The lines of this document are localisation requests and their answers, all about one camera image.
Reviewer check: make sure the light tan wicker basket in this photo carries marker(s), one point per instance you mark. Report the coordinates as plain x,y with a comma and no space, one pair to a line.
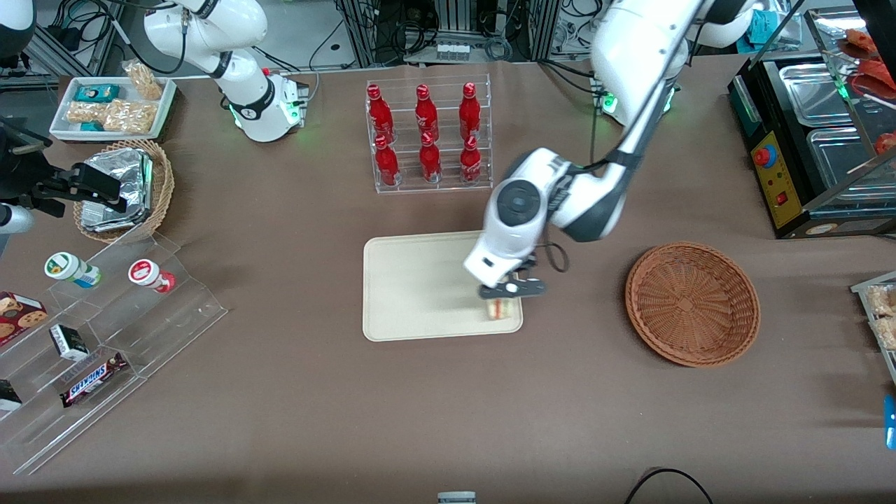
162,185

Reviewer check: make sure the white rectangular snack tray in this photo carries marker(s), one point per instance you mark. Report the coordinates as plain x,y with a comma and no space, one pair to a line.
63,126

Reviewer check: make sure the brown round wicker basket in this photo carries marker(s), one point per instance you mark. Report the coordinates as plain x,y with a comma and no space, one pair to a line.
689,304

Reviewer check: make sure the large clear peanut snack bag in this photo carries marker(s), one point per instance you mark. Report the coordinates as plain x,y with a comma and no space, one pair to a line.
130,117

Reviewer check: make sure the small grey device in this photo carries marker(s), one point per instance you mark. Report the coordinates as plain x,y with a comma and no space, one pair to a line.
456,498

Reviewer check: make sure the black food warmer appliance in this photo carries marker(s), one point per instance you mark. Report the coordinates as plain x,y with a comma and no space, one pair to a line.
752,119

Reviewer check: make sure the red cookie box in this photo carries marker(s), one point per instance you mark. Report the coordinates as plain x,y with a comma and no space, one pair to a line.
19,316

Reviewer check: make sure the beige plastic serving tray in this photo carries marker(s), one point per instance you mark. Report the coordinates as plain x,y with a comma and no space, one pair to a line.
420,294

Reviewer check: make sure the small black white box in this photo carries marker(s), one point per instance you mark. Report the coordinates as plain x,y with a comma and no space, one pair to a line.
68,342

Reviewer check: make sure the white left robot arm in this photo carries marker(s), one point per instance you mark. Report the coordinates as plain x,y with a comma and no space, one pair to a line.
630,42

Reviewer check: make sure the grey tray with snacks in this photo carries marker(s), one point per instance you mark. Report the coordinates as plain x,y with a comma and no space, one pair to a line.
862,287

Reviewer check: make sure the green lid yogurt bottle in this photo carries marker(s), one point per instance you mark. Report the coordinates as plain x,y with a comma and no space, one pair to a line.
66,268

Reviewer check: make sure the clear acrylic bottle rack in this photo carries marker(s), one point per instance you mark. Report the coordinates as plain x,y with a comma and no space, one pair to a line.
448,185

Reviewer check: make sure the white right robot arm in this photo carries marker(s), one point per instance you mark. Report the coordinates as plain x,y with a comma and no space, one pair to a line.
245,105

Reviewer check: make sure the clear cracker snack bag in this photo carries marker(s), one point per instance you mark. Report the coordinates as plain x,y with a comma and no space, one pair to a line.
882,299
885,333

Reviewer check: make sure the orange fried food piece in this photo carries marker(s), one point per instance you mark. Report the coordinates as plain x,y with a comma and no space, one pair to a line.
875,78
857,43

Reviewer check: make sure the triangular sandwich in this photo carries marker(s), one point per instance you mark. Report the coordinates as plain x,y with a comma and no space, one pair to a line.
498,310

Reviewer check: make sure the black white snack packet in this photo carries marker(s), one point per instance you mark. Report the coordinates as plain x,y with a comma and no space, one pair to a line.
8,396

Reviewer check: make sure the blue plastic object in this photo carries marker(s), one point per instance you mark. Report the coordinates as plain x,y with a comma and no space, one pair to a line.
890,423

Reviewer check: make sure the red cola bottle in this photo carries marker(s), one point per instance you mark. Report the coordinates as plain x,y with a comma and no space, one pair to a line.
426,115
470,112
387,164
470,162
430,161
380,115

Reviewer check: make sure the Snickers chocolate bar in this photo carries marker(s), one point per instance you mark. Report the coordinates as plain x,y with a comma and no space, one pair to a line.
93,380

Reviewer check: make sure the teal snack box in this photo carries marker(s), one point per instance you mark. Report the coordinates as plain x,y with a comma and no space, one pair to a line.
96,92

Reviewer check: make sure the silver foil wrapped package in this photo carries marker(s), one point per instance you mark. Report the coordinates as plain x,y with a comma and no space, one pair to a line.
129,178

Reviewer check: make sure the steel warmer pan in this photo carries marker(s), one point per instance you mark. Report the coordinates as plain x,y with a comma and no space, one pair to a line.
840,164
812,91

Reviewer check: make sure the red lid yogurt bottle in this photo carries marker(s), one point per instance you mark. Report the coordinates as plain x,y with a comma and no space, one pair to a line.
148,274

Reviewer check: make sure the clear acrylic stepped shelf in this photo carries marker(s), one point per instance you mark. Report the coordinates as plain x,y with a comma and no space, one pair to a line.
161,329

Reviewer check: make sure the white power strip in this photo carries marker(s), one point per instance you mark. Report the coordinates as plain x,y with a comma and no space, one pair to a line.
453,50

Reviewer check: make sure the small teal snack packet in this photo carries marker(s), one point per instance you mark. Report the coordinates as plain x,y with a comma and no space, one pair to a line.
91,127

